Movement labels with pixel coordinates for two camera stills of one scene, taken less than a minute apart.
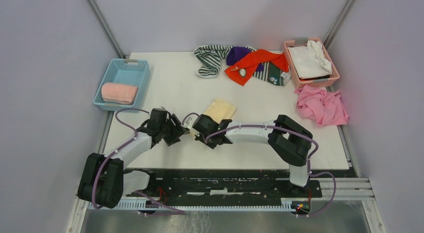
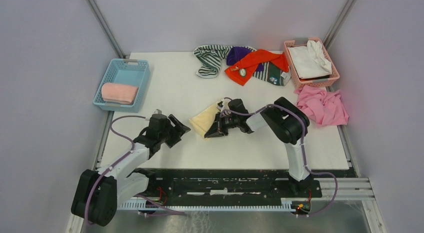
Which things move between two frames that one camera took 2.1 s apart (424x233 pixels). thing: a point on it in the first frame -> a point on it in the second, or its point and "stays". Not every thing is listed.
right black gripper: (199, 137) -> (214, 131)
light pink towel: (119, 93) stays
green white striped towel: (211, 56) stays
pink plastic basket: (298, 82) stays
